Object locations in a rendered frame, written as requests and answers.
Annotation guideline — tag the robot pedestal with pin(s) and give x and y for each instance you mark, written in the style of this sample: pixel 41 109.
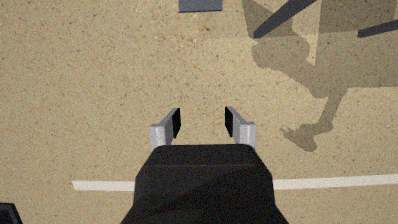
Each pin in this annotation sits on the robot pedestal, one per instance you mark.
pixel 199 5

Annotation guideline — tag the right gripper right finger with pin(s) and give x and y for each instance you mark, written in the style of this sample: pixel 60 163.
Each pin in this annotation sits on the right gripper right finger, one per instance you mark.
pixel 246 134

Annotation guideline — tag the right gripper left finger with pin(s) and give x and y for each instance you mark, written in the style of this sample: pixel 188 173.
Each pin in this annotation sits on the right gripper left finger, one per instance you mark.
pixel 160 134

